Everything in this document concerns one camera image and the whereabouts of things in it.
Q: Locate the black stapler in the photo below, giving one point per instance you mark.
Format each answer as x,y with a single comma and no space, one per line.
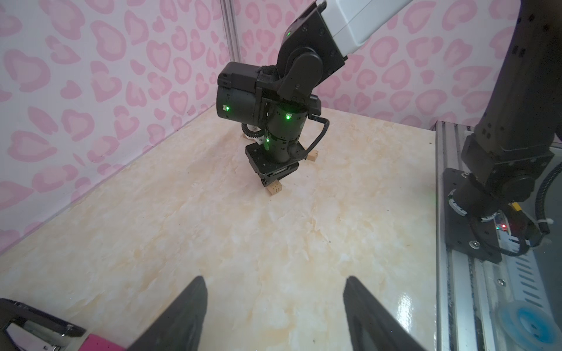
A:
25,328

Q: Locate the magenta block upper right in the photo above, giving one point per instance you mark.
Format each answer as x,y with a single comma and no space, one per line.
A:
94,342

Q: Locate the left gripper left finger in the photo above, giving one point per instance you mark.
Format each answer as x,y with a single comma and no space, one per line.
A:
180,326

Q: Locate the wooden block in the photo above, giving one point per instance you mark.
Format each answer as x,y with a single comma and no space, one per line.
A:
274,188
312,156

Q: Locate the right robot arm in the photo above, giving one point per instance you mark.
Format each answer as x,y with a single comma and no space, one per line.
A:
508,150

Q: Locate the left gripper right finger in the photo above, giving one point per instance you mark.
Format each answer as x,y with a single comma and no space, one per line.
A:
370,325

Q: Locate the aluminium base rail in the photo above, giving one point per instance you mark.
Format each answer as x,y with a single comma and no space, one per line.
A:
485,300

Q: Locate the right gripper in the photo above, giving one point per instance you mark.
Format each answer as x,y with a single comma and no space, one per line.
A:
274,161

